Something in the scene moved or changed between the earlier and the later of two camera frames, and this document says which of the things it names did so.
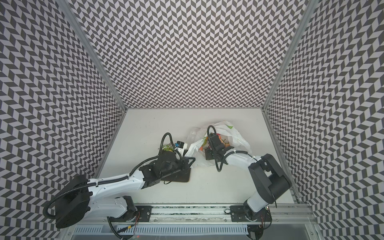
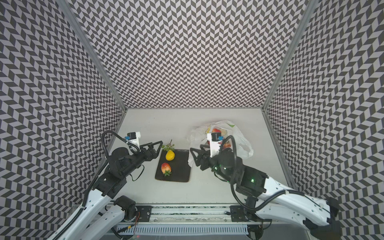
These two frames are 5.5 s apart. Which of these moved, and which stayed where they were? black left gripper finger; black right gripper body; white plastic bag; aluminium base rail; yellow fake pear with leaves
Moved: black left gripper finger; black right gripper body
Stayed: aluminium base rail; white plastic bag; yellow fake pear with leaves
